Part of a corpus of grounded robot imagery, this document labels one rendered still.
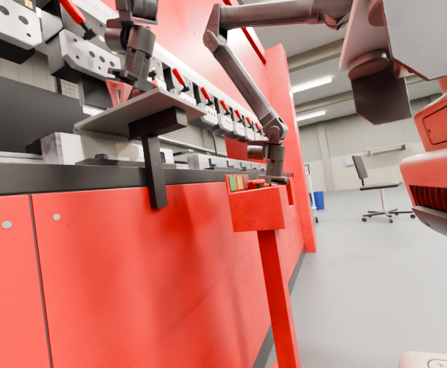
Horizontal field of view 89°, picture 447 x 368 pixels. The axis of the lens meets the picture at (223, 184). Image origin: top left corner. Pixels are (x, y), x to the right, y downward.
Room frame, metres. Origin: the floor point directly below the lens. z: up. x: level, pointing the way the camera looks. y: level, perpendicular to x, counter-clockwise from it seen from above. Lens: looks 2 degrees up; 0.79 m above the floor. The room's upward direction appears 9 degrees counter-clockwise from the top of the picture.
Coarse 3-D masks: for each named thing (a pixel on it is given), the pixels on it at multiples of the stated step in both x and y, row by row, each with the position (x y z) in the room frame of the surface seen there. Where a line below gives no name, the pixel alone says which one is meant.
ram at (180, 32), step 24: (48, 0) 0.52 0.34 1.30; (72, 0) 0.54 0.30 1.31; (168, 0) 0.92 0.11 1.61; (192, 0) 1.12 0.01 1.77; (216, 0) 1.43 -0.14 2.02; (168, 24) 0.90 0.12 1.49; (192, 24) 1.09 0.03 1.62; (168, 48) 0.88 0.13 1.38; (192, 48) 1.05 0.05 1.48; (240, 48) 1.76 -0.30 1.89; (216, 72) 1.27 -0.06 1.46; (264, 72) 2.45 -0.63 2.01; (216, 96) 1.22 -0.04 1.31; (240, 96) 1.59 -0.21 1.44; (264, 96) 2.28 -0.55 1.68
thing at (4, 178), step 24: (0, 168) 0.30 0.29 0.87; (24, 168) 0.32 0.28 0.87; (48, 168) 0.35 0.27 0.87; (72, 168) 0.38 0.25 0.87; (96, 168) 0.42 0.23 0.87; (120, 168) 0.47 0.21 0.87; (144, 168) 0.53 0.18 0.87; (168, 168) 0.61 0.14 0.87; (0, 192) 0.30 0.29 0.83; (24, 192) 0.32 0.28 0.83
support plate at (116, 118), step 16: (144, 96) 0.43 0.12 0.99; (160, 96) 0.43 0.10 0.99; (176, 96) 0.46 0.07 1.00; (112, 112) 0.47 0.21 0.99; (128, 112) 0.49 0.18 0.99; (144, 112) 0.50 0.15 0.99; (192, 112) 0.55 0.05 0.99; (80, 128) 0.53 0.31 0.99; (96, 128) 0.55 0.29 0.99; (112, 128) 0.57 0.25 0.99; (128, 128) 0.58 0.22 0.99
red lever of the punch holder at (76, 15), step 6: (60, 0) 0.48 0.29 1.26; (66, 0) 0.49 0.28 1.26; (66, 6) 0.49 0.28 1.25; (72, 6) 0.49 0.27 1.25; (72, 12) 0.50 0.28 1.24; (78, 12) 0.50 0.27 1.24; (72, 18) 0.51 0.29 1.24; (78, 18) 0.51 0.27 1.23; (84, 18) 0.52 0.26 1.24; (78, 24) 0.52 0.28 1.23; (84, 24) 0.52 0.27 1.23; (90, 30) 0.53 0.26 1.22; (96, 30) 0.54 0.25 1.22; (84, 36) 0.54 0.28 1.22; (90, 36) 0.54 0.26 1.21
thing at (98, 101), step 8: (80, 80) 0.57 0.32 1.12; (88, 80) 0.58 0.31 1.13; (80, 88) 0.57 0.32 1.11; (88, 88) 0.58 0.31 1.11; (96, 88) 0.60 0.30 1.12; (104, 88) 0.63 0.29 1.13; (80, 96) 0.57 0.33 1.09; (88, 96) 0.58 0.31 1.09; (96, 96) 0.60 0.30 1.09; (104, 96) 0.62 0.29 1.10; (80, 104) 0.58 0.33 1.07; (88, 104) 0.58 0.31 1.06; (96, 104) 0.60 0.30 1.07; (104, 104) 0.62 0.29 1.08; (112, 104) 0.64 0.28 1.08; (88, 112) 0.58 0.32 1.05; (96, 112) 0.60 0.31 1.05
